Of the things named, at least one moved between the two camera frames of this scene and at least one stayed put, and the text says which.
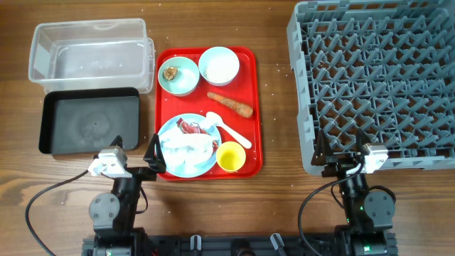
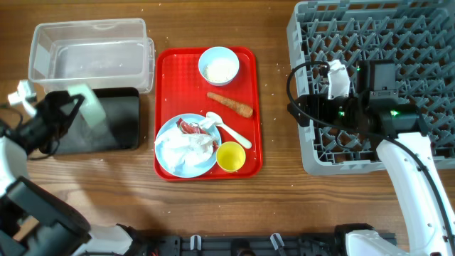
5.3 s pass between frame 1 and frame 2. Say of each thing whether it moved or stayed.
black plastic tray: stayed
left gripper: moved
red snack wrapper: stayed
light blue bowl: stayed
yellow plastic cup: stayed
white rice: stayed
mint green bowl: moved
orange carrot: stayed
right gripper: moved
